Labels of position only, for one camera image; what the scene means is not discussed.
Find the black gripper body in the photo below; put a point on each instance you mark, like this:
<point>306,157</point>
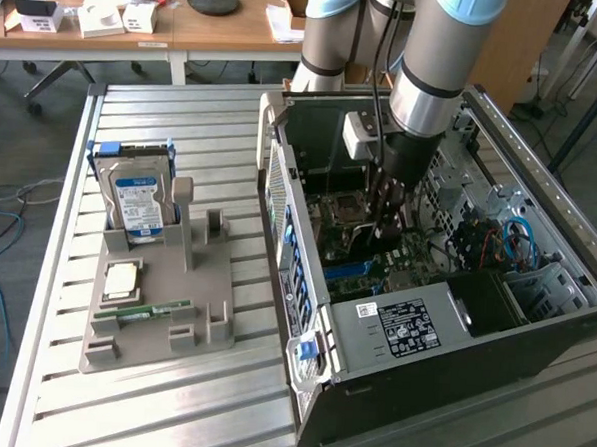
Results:
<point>407,156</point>

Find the green graphics card with fan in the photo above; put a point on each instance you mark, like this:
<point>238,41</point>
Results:
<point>363,239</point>

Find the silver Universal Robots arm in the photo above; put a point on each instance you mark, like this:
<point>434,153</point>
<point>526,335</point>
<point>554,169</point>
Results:
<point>437,55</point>

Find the CPU socket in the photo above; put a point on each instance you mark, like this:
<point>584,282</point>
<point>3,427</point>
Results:
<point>347,206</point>

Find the green motherboard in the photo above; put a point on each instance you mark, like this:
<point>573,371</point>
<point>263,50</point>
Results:
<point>417,250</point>

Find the blue expansion slot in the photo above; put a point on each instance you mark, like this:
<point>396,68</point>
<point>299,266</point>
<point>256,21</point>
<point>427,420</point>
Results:
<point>348,271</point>

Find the grey power supply unit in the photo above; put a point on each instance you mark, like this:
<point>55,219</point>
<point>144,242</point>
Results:
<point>367,337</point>

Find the wooden cabinet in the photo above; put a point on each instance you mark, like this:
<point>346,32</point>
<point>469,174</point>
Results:
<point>532,55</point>

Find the blue plastic case latch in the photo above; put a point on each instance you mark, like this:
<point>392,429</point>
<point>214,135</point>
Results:
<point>307,348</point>

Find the metal disk bay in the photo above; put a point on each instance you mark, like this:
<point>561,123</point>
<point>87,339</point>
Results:
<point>550,292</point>

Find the stack of white papers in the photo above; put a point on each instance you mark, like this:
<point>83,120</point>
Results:
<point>284,27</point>

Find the open black PC case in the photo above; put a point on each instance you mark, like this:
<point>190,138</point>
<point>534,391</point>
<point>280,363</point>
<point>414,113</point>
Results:
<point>420,390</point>

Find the wooden office desk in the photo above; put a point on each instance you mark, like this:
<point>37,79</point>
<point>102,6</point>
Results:
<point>213,34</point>

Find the grey parts rack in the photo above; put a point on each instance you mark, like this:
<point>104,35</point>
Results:
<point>165,286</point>

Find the hard disk in blue caddy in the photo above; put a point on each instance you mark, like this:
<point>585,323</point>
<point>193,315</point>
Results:
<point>134,200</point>

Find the silver CPU chip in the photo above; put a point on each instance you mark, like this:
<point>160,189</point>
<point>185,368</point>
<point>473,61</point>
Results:
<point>120,280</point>

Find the small white carton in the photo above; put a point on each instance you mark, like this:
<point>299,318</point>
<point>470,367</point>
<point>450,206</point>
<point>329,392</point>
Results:
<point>139,19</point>

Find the wide flat white box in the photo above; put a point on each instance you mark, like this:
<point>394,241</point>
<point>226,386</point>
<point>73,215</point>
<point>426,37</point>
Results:
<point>101,20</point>

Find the white box with black print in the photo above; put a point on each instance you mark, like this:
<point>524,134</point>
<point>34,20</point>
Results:
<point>38,22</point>

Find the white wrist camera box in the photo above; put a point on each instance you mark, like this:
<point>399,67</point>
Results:
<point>360,134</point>

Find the black metal door frame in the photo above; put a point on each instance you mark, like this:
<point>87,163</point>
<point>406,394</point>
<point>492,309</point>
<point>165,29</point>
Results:
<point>584,113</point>

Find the black caster leg frame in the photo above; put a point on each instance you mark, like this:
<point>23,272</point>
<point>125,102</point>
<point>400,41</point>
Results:
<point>51,78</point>

